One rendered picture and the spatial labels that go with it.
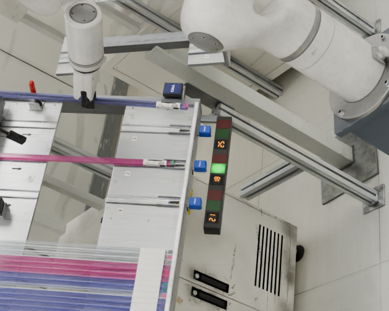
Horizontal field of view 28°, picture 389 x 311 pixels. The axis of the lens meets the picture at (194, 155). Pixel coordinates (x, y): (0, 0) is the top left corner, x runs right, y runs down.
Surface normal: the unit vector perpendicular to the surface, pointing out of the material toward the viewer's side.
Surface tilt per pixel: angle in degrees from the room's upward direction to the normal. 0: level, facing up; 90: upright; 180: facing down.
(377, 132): 90
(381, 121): 90
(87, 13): 59
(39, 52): 90
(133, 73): 90
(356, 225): 0
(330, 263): 0
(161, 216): 48
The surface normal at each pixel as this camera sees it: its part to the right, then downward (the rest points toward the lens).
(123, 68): -0.11, 0.83
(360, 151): -0.79, -0.41
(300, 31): 0.33, 0.29
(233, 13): 0.37, -0.04
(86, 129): 0.60, -0.39
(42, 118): -0.09, -0.56
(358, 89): 0.05, 0.69
